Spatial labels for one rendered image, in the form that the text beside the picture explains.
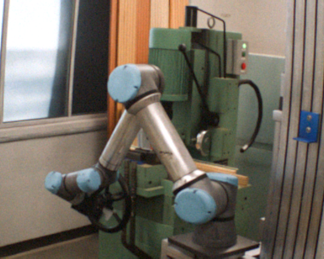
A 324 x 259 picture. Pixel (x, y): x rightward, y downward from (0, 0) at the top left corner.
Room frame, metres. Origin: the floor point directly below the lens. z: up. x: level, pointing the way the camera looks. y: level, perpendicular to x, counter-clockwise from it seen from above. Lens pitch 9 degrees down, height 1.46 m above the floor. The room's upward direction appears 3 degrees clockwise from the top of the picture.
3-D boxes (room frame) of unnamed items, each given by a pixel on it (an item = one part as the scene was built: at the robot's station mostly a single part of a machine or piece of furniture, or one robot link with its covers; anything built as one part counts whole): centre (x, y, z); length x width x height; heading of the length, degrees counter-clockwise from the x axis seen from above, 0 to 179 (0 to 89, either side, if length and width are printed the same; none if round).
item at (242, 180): (2.47, -0.14, 0.92); 0.60 x 0.02 x 0.04; 49
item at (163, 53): (2.56, -0.03, 1.35); 0.18 x 0.18 x 0.31
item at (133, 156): (2.37, 0.04, 0.99); 0.13 x 0.11 x 0.06; 49
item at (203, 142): (2.58, -0.21, 1.02); 0.12 x 0.03 x 0.12; 139
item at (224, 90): (2.62, -0.29, 1.23); 0.09 x 0.08 x 0.15; 139
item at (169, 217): (2.65, -0.12, 0.76); 0.57 x 0.45 x 0.09; 139
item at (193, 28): (2.67, -0.13, 1.54); 0.08 x 0.08 x 0.17; 49
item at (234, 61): (2.71, -0.35, 1.40); 0.10 x 0.06 x 0.16; 139
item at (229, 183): (1.83, -0.21, 0.98); 0.13 x 0.12 x 0.14; 151
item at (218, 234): (1.84, -0.21, 0.87); 0.15 x 0.15 x 0.10
